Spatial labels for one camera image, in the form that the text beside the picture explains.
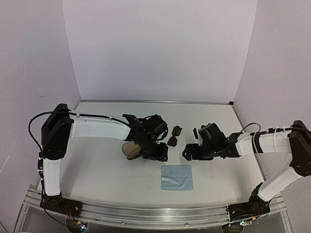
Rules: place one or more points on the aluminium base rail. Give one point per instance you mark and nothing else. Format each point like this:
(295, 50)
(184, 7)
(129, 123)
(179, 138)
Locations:
(153, 217)

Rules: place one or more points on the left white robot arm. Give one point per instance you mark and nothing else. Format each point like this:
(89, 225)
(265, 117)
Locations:
(63, 124)

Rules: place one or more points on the black glasses case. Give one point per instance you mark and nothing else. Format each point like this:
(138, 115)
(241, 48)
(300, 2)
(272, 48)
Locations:
(131, 150)

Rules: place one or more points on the blue cleaning cloth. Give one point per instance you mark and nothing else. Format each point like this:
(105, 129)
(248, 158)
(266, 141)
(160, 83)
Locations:
(176, 178)

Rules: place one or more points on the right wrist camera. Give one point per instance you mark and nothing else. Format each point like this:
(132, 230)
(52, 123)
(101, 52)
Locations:
(197, 135)

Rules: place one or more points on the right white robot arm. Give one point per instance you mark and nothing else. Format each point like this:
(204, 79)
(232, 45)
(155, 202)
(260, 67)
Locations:
(294, 140)

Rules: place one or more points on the tortoiseshell sunglasses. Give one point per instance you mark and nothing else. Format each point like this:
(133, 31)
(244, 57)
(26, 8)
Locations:
(175, 133)

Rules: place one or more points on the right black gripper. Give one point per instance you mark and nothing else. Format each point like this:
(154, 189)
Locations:
(192, 150)

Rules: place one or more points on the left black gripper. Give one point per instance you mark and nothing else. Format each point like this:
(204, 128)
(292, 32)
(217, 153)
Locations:
(160, 156)

